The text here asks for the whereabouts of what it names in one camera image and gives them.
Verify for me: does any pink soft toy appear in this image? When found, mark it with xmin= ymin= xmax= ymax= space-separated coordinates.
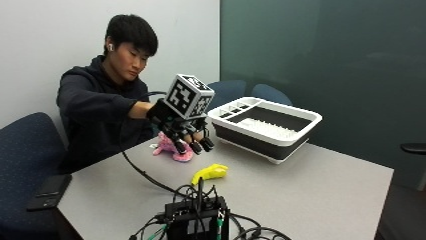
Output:
xmin=150 ymin=131 xmax=196 ymax=163

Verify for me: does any yellow soft toy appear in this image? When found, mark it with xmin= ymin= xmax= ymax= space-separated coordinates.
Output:
xmin=191 ymin=163 xmax=231 ymax=186

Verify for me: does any white marker cube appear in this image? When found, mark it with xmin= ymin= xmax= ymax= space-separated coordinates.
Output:
xmin=163 ymin=73 xmax=217 ymax=121

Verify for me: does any white and black dish rack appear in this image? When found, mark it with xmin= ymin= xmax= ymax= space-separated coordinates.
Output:
xmin=207 ymin=96 xmax=325 ymax=166

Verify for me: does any black electronics box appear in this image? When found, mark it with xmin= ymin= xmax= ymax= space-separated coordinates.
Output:
xmin=163 ymin=177 xmax=232 ymax=240

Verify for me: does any the person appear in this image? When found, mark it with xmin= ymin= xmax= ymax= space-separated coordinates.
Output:
xmin=56 ymin=13 xmax=162 ymax=175

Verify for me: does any black smartphone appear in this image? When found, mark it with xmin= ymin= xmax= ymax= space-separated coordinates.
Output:
xmin=24 ymin=173 xmax=74 ymax=213

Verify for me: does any large blue office chair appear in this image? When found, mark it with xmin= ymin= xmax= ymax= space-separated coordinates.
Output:
xmin=0 ymin=111 xmax=70 ymax=240

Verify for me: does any black chair armrest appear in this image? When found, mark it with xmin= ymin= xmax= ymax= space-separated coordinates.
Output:
xmin=400 ymin=142 xmax=426 ymax=155

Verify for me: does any long black glove cable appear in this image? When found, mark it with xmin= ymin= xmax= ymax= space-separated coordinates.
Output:
xmin=116 ymin=90 xmax=191 ymax=197

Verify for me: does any thin green cable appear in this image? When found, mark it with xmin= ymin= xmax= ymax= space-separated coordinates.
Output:
xmin=146 ymin=223 xmax=171 ymax=240

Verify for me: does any short black cable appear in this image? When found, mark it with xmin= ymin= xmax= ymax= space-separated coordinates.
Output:
xmin=128 ymin=215 xmax=170 ymax=240

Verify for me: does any black looped cable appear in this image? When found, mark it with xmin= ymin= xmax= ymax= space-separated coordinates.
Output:
xmin=228 ymin=212 xmax=295 ymax=240

